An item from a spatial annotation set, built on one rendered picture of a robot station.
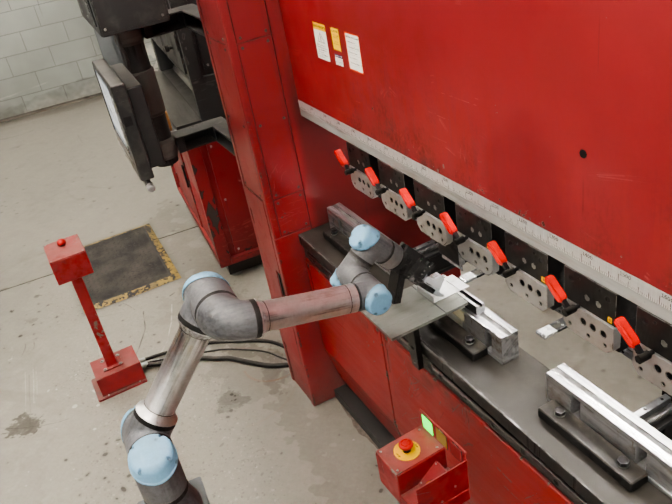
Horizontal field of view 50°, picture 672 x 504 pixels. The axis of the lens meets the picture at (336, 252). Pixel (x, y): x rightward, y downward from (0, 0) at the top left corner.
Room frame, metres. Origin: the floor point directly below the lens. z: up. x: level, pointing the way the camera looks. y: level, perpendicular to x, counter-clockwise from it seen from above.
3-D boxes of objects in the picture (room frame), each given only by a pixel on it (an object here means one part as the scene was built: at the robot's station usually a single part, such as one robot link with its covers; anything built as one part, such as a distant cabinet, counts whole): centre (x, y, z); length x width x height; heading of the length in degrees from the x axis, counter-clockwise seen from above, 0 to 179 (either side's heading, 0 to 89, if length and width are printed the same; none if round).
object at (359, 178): (2.16, -0.16, 1.26); 0.15 x 0.09 x 0.17; 23
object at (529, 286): (1.42, -0.47, 1.26); 0.15 x 0.09 x 0.17; 23
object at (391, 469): (1.33, -0.12, 0.75); 0.20 x 0.16 x 0.18; 24
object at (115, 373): (2.92, 1.20, 0.41); 0.25 x 0.20 x 0.83; 113
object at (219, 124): (2.86, 0.42, 1.18); 0.40 x 0.24 x 0.07; 23
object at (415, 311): (1.71, -0.19, 1.00); 0.26 x 0.18 x 0.01; 113
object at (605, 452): (1.19, -0.51, 0.89); 0.30 x 0.05 x 0.03; 23
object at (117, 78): (2.66, 0.67, 1.42); 0.45 x 0.12 x 0.36; 19
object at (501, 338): (1.72, -0.35, 0.92); 0.39 x 0.06 x 0.10; 23
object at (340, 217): (2.28, -0.12, 0.92); 0.50 x 0.06 x 0.10; 23
